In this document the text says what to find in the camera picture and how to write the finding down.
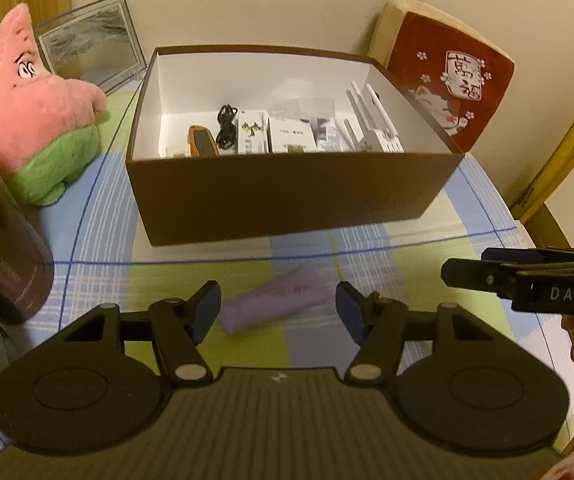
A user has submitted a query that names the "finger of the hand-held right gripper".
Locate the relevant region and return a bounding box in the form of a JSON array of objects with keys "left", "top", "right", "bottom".
[
  {"left": 482, "top": 246, "right": 574, "bottom": 268},
  {"left": 441, "top": 257, "right": 518, "bottom": 293}
]

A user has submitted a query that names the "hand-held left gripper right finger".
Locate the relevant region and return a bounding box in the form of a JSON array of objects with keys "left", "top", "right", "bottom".
[{"left": 335, "top": 281, "right": 498, "bottom": 392}]

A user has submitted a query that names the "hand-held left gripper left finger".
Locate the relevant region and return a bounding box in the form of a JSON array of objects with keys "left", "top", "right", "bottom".
[{"left": 62, "top": 280, "right": 222, "bottom": 393}]

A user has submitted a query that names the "purple packet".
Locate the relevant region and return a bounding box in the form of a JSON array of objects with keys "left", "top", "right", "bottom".
[{"left": 219, "top": 266, "right": 332, "bottom": 333}]

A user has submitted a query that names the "brown cardboard box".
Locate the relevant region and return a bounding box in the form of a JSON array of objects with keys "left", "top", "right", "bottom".
[{"left": 125, "top": 46, "right": 465, "bottom": 247}]

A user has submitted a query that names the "orange utility knife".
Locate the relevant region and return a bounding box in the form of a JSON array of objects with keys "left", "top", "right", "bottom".
[{"left": 188, "top": 125, "right": 219, "bottom": 157}]

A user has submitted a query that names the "clear plastic container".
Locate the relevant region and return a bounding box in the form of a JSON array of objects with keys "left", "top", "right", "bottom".
[{"left": 272, "top": 97, "right": 342, "bottom": 153}]

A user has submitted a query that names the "small carton with green print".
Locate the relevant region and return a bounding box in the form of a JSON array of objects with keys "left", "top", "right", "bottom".
[{"left": 237, "top": 110, "right": 272, "bottom": 155}]

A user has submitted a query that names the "black cable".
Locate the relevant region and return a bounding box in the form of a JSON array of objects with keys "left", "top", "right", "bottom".
[{"left": 215, "top": 104, "right": 240, "bottom": 151}]

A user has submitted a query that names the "white carton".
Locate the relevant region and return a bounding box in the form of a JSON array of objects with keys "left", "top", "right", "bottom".
[{"left": 268, "top": 116, "right": 318, "bottom": 154}]

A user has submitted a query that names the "white router with antennas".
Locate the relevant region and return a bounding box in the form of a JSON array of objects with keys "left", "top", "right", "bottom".
[{"left": 344, "top": 80, "right": 405, "bottom": 153}]

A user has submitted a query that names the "dark brown thermos flask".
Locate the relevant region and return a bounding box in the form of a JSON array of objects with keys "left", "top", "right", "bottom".
[{"left": 0, "top": 117, "right": 55, "bottom": 326}]

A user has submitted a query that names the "red cat print cushion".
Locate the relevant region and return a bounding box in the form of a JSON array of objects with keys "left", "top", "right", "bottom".
[{"left": 369, "top": 0, "right": 516, "bottom": 153}]

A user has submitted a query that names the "pink starfish plush toy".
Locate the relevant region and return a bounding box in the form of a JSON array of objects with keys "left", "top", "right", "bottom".
[{"left": 0, "top": 3, "right": 110, "bottom": 206}]

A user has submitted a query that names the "glass picture frame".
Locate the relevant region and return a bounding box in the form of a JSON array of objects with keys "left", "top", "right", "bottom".
[{"left": 34, "top": 0, "right": 148, "bottom": 95}]

